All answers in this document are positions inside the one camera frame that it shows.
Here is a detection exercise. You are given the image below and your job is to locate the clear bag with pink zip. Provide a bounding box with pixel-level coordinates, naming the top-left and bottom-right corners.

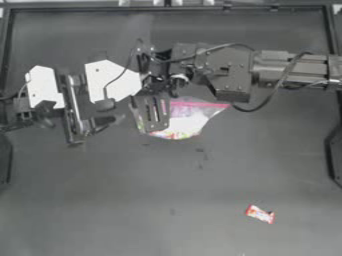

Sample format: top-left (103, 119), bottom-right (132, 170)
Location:
top-left (135, 96), bottom-right (233, 140)

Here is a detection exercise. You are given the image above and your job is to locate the red candy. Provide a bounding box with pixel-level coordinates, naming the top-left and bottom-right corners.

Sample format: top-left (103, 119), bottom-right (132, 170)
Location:
top-left (245, 204), bottom-right (277, 225)

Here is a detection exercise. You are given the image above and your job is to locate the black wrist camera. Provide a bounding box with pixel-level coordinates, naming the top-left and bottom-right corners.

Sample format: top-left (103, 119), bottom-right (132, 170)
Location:
top-left (94, 98), bottom-right (118, 113)

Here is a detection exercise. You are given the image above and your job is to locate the thin black camera cable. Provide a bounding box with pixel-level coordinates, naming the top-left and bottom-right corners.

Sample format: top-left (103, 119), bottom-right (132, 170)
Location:
top-left (102, 38), bottom-right (146, 101)

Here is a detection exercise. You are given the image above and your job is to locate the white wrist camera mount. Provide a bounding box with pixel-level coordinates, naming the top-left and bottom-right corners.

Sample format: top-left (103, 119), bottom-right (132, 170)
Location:
top-left (24, 65), bottom-right (67, 110)
top-left (84, 59), bottom-right (145, 104)

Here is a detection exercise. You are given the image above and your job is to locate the black looping arm cable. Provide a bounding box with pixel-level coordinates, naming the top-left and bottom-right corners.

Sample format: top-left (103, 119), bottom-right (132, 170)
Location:
top-left (230, 51), bottom-right (316, 114)

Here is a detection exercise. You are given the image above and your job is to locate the black table frame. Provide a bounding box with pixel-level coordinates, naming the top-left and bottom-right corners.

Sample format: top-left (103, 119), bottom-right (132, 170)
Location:
top-left (0, 0), bottom-right (342, 114)

